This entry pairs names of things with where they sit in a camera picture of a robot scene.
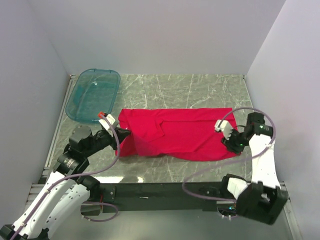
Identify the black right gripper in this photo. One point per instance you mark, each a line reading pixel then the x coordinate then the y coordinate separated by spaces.
pixel 229 144

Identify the aluminium left side rail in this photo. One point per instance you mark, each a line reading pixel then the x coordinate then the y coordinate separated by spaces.
pixel 52 147

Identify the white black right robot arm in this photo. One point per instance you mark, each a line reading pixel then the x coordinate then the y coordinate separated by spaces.
pixel 262 199

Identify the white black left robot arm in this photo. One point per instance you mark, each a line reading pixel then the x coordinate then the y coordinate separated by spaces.
pixel 67 186

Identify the teal translucent plastic bin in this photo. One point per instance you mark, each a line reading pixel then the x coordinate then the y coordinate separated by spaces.
pixel 95 91

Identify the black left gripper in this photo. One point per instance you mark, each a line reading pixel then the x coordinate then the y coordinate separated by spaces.
pixel 121 133

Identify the red t shirt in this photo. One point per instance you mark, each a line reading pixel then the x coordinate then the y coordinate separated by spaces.
pixel 183 133

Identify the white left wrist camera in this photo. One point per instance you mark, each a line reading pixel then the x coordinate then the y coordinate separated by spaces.
pixel 108 122

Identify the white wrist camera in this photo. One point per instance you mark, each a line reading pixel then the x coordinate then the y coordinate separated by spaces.
pixel 224 127
pixel 108 122

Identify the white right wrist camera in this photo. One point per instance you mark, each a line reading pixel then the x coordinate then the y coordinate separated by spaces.
pixel 224 127

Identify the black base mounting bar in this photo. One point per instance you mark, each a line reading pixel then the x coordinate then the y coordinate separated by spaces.
pixel 154 197

